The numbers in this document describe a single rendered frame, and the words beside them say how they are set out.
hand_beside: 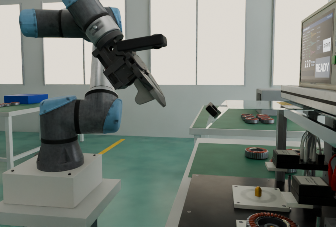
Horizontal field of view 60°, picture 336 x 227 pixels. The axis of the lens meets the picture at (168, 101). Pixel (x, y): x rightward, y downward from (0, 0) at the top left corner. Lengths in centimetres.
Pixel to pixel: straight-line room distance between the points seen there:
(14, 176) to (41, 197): 11
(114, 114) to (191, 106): 452
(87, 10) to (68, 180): 50
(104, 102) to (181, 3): 471
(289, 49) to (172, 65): 207
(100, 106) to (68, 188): 27
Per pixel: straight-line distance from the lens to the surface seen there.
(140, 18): 569
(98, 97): 98
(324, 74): 81
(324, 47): 81
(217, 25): 546
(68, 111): 98
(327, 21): 81
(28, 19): 87
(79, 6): 74
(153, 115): 557
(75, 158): 102
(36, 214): 98
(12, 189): 106
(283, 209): 92
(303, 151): 96
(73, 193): 96
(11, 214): 102
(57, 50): 628
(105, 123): 96
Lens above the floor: 114
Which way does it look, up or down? 5 degrees down
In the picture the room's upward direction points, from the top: straight up
